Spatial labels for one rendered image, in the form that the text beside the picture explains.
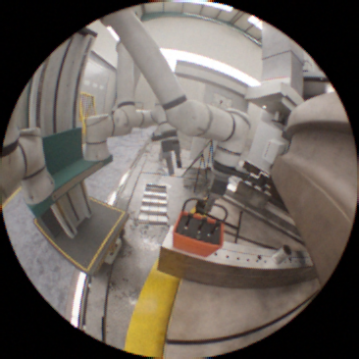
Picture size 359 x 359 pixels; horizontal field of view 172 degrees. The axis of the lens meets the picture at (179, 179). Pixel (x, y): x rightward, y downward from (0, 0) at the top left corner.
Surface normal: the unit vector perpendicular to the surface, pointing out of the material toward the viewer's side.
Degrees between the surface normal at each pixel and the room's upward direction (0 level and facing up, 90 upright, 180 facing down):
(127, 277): 0
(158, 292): 0
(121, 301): 0
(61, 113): 90
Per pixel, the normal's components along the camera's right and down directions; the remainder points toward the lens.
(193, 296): 0.19, -0.86
